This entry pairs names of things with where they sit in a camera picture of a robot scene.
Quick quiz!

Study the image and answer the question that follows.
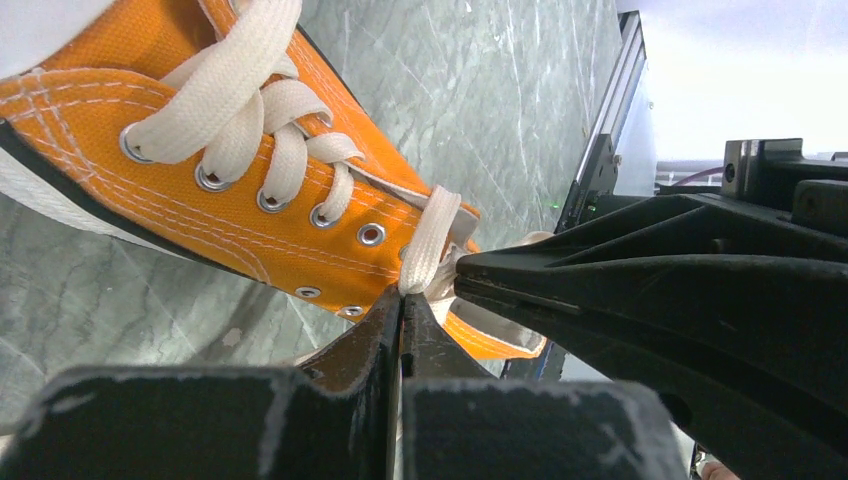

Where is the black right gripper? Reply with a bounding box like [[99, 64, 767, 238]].
[[456, 138, 847, 479]]

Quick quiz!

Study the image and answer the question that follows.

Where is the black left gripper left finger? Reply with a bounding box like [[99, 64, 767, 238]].
[[1, 286, 403, 479]]

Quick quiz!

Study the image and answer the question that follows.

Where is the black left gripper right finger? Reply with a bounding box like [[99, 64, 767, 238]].
[[401, 295, 688, 479]]

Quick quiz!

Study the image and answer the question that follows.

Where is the orange canvas sneaker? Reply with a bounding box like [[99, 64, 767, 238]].
[[1, 1, 546, 360]]

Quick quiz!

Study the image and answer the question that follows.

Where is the white shoelace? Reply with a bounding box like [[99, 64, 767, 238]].
[[120, 1, 479, 321]]

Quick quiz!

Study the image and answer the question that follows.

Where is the aluminium rail frame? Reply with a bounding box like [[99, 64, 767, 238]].
[[555, 10, 658, 233]]

